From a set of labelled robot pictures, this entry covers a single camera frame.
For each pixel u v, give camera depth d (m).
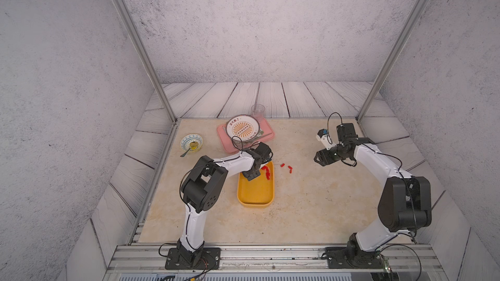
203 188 0.52
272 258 0.74
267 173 0.97
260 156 0.74
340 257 0.73
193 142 1.08
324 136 0.82
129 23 0.81
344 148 0.67
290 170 0.98
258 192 0.91
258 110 1.20
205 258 0.72
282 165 0.99
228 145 1.08
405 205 0.45
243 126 1.15
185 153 0.99
